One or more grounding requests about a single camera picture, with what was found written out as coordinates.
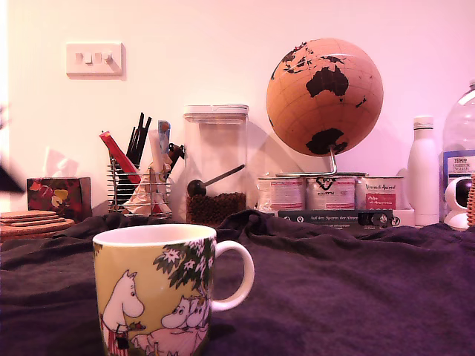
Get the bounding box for black coffee scoop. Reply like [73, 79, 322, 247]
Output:
[186, 164, 246, 197]

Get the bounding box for coffee beans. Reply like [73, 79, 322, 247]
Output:
[186, 191, 247, 225]

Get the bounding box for square cork coaster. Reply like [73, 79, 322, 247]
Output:
[0, 215, 66, 227]
[0, 210, 56, 219]

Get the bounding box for white tissue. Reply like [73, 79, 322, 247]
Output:
[42, 146, 79, 179]

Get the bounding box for round cork trivet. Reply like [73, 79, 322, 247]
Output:
[0, 218, 75, 242]

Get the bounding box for floral tissue box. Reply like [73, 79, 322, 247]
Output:
[25, 177, 93, 224]

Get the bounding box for red packet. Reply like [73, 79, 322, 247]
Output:
[99, 129, 143, 185]

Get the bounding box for black chopstick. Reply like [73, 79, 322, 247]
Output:
[125, 125, 137, 161]
[131, 112, 145, 165]
[135, 116, 153, 167]

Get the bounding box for crumpled white paper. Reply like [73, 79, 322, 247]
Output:
[122, 166, 173, 217]

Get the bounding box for white paper sachet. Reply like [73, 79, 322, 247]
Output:
[148, 128, 169, 175]

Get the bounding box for blue and orange packet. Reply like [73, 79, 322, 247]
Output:
[157, 119, 172, 155]

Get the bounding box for cartoon print ceramic mug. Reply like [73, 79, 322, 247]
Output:
[92, 223, 256, 356]

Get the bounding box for clear jar with white lid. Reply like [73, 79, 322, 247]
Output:
[183, 105, 250, 227]

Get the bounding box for tin with pink label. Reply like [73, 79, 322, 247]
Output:
[258, 176, 307, 213]

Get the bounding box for dark green book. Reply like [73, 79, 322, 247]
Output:
[278, 209, 394, 233]

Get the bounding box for cork globe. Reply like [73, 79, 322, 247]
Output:
[266, 36, 384, 157]

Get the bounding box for tin with black logo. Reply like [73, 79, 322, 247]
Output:
[304, 174, 356, 211]

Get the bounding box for metal globe stand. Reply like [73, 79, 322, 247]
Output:
[275, 145, 338, 177]

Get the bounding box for dark blue cloth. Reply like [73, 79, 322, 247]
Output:
[0, 209, 475, 356]

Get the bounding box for tin with script lettering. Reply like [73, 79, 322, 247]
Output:
[355, 175, 407, 211]

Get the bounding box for white metal bottle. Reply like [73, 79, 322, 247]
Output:
[407, 115, 441, 227]

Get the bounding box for large clear water bottle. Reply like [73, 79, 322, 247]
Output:
[439, 77, 475, 223]

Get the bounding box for wicker basket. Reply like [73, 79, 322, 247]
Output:
[466, 172, 475, 228]

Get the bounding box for metal wire utensil rack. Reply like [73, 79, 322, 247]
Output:
[106, 157, 174, 218]

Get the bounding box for white wall switch plate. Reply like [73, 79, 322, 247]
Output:
[65, 42, 127, 79]

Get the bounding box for dark brown utensil handle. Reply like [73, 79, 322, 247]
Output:
[167, 142, 186, 174]

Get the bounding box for small white round camera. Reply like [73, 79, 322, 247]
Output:
[443, 176, 475, 231]

